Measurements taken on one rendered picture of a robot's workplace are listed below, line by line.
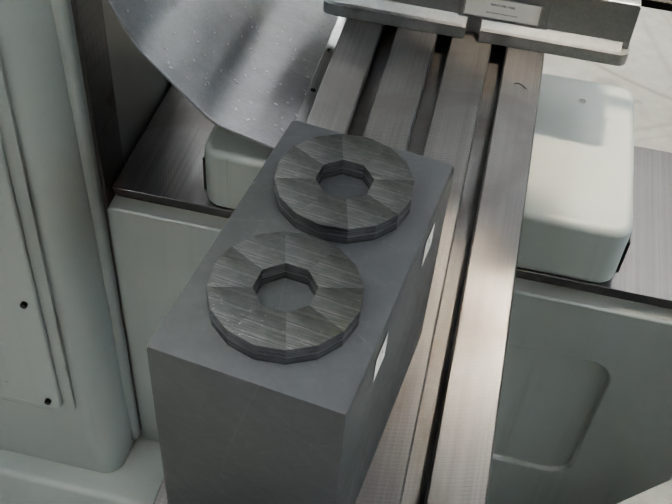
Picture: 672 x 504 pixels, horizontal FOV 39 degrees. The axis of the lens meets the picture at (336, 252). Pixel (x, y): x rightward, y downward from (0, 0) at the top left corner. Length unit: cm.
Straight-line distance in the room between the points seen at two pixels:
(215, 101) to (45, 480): 76
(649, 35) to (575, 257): 198
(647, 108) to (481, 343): 199
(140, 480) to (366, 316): 106
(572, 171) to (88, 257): 60
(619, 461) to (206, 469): 87
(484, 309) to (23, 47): 54
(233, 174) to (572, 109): 43
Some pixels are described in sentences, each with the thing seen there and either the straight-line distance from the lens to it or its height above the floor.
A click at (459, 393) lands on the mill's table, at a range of 76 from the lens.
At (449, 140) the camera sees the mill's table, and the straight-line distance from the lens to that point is 97.
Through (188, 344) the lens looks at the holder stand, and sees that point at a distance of 54.
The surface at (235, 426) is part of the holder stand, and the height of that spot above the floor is 108.
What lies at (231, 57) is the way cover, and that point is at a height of 91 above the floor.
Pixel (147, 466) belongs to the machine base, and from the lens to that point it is 159.
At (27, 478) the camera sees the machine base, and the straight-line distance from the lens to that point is 161.
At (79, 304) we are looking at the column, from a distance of 130.
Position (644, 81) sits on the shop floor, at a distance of 284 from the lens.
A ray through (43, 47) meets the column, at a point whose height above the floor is 97.
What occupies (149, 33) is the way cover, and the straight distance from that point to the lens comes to 105.
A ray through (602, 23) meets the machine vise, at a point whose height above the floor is 99.
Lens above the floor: 155
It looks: 46 degrees down
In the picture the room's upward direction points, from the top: 5 degrees clockwise
